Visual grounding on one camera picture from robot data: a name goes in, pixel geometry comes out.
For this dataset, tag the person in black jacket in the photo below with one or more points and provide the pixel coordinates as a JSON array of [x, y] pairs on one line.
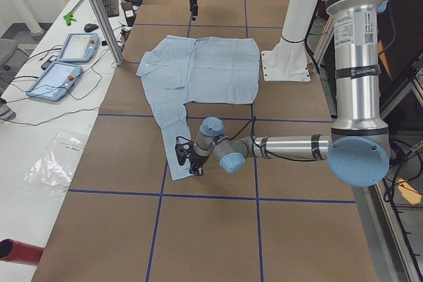
[[6, 113]]

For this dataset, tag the black computer mouse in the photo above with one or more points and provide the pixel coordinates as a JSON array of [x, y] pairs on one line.
[[90, 27]]

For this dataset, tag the red cylinder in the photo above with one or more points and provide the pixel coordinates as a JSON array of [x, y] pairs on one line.
[[18, 252]]

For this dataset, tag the lower blue teach pendant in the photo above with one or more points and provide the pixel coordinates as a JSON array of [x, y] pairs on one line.
[[55, 82]]

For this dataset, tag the green plastic clamp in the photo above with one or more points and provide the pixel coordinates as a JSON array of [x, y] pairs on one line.
[[69, 18]]

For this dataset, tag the black keyboard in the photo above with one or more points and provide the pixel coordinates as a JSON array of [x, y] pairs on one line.
[[111, 7]]

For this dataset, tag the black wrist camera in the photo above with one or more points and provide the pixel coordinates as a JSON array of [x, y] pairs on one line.
[[183, 148]]

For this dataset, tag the white camera mast with base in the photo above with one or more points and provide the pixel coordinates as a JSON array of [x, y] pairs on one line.
[[288, 60]]

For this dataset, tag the brown cardboard box with label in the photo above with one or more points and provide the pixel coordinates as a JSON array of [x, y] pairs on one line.
[[129, 13]]

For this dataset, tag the aluminium frame post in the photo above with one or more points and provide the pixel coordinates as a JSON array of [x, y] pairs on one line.
[[107, 31]]

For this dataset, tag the upper blue teach pendant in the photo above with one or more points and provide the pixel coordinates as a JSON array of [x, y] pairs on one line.
[[79, 48]]

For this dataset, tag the clear plastic bag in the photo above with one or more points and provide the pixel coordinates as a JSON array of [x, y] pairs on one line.
[[53, 171]]

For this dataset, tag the blue teach pendant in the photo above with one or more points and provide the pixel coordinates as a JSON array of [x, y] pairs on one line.
[[55, 82], [79, 48]]

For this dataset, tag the light blue button-up shirt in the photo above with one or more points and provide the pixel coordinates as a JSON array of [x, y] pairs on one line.
[[207, 70]]

